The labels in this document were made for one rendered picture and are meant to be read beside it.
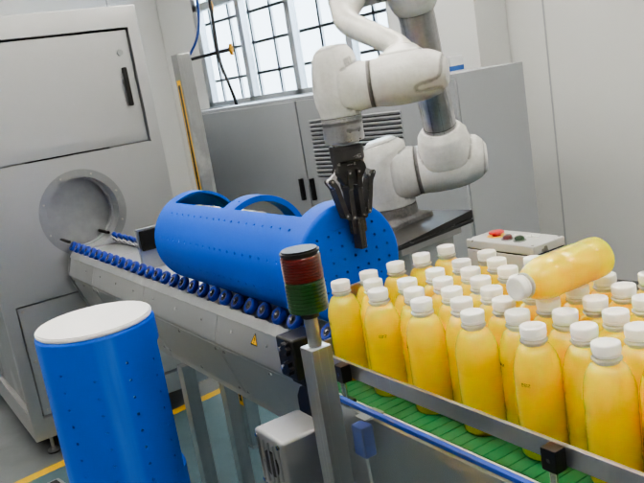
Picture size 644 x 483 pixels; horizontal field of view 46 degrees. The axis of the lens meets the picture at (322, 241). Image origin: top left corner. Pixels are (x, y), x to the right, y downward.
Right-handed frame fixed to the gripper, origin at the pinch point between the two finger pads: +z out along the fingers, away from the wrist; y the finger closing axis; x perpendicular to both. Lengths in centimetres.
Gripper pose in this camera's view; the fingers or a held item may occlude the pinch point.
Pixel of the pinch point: (358, 233)
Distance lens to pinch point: 170.6
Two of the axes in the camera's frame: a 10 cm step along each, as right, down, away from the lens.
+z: 1.6, 9.7, 2.0
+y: 8.2, -2.4, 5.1
